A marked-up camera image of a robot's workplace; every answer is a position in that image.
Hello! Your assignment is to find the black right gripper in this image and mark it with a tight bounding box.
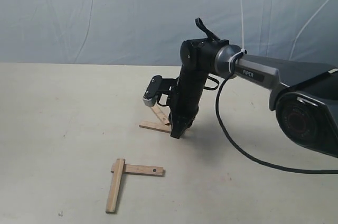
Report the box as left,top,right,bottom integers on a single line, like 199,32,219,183
170,69,208,139

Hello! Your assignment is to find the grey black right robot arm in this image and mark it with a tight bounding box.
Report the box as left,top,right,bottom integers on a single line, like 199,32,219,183
170,39,337,156

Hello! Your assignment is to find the white zip tie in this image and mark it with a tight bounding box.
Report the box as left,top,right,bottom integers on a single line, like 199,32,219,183
227,0,248,79

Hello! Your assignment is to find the blue-grey backdrop cloth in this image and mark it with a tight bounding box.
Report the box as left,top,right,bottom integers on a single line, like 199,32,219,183
1,0,337,66

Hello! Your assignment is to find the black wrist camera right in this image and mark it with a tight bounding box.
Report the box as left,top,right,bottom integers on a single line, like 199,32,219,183
143,75,178,107

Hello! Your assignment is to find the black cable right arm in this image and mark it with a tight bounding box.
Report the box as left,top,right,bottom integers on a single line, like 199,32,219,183
203,74,338,174

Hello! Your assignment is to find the black velcro strap right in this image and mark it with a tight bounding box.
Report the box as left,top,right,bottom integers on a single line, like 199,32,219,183
194,17,221,41

